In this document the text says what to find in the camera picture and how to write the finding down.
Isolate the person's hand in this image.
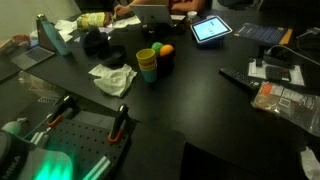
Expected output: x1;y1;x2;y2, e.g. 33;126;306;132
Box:
114;5;131;16

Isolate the black bowl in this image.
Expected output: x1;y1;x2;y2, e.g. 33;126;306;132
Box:
157;54;174;78
97;45;127;65

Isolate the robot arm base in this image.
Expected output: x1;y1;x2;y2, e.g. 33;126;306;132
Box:
0;121;74;180

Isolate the yellow patterned bag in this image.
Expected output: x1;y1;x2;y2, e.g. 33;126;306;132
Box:
76;12;113;30

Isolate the silver open laptop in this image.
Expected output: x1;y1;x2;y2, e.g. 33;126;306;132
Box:
130;5;185;27

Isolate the green toy vegetable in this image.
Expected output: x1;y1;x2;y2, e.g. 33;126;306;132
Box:
151;42;163;56

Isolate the yellow top stacked cup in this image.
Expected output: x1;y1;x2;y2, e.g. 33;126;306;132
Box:
136;48;156;63

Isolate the orange toy fruit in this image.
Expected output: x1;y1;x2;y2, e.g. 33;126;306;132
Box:
159;44;174;56

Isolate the orange and teal cup stack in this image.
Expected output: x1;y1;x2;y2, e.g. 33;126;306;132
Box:
139;63;157;83

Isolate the teal water bottle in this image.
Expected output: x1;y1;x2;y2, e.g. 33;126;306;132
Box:
37;14;71;56

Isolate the white lidded jar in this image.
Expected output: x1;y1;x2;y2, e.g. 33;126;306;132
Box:
187;11;197;24

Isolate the white crumpled cloth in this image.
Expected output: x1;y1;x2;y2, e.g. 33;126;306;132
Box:
89;64;137;97

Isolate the white tablet with lit screen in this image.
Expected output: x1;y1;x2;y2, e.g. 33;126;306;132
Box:
190;16;232;44

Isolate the grey laptop keyboard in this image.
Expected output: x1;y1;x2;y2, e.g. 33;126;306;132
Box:
11;47;54;70

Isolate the black remote control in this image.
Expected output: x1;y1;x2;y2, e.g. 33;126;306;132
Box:
219;67;260;90

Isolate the black perforated mounting board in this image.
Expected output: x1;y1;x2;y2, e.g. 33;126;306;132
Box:
26;119;129;180

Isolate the dark blue booklet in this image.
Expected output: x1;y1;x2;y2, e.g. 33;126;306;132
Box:
234;23;293;45

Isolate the white paper sheet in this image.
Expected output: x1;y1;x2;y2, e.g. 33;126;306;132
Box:
248;59;305;86

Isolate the clear plastic bag with labels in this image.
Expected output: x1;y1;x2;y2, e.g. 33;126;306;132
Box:
252;82;320;137

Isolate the black clamp orange handle left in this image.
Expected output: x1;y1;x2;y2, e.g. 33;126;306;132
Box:
47;95;78;127

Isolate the black clamp orange handle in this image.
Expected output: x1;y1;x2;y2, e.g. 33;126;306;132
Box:
47;95;78;127
108;104;129;144

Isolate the black clamp orange handle right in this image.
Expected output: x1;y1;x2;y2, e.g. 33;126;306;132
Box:
108;104;129;144

